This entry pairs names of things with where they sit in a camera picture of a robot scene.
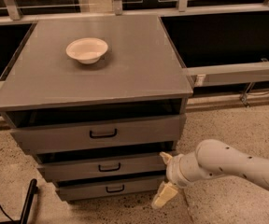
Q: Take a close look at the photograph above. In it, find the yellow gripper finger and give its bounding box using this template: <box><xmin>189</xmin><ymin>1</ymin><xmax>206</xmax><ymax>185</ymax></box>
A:
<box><xmin>160</xmin><ymin>152</ymin><xmax>173</xmax><ymax>165</ymax></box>
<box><xmin>151</xmin><ymin>181</ymin><xmax>178</xmax><ymax>209</ymax></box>

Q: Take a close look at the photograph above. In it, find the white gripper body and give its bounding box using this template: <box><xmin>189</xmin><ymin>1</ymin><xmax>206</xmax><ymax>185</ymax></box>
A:
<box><xmin>166</xmin><ymin>152</ymin><xmax>203</xmax><ymax>188</ymax></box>

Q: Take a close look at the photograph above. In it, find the grey drawer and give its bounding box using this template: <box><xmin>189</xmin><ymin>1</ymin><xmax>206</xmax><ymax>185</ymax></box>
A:
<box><xmin>38</xmin><ymin>152</ymin><xmax>166</xmax><ymax>182</ymax></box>
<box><xmin>10</xmin><ymin>114</ymin><xmax>186</xmax><ymax>154</ymax></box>
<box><xmin>56</xmin><ymin>174</ymin><xmax>164</xmax><ymax>202</ymax></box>

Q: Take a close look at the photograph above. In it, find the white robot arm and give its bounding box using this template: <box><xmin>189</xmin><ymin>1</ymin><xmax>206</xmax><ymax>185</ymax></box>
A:
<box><xmin>151</xmin><ymin>139</ymin><xmax>269</xmax><ymax>209</ymax></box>

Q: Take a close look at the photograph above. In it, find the grey bottom drawer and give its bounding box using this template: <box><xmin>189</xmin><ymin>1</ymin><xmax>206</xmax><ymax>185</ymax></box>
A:
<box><xmin>56</xmin><ymin>174</ymin><xmax>164</xmax><ymax>202</ymax></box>

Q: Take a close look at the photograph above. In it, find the grey drawer cabinet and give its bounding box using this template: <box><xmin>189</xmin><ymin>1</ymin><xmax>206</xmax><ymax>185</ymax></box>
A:
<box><xmin>0</xmin><ymin>14</ymin><xmax>194</xmax><ymax>203</ymax></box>

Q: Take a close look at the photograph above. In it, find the grey top drawer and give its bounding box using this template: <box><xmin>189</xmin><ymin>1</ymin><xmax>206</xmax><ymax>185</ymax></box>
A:
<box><xmin>10</xmin><ymin>114</ymin><xmax>186</xmax><ymax>154</ymax></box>

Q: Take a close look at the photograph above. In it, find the white bowl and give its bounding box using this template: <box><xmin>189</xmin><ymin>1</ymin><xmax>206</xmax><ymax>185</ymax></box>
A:
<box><xmin>66</xmin><ymin>37</ymin><xmax>108</xmax><ymax>64</ymax></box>

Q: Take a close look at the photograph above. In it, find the black pole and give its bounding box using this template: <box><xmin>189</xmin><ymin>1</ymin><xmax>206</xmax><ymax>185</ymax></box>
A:
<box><xmin>19</xmin><ymin>179</ymin><xmax>38</xmax><ymax>224</ymax></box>

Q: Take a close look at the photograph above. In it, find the metal floor bracket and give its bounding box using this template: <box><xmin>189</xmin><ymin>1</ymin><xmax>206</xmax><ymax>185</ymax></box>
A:
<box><xmin>240</xmin><ymin>82</ymin><xmax>255</xmax><ymax>107</ymax></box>

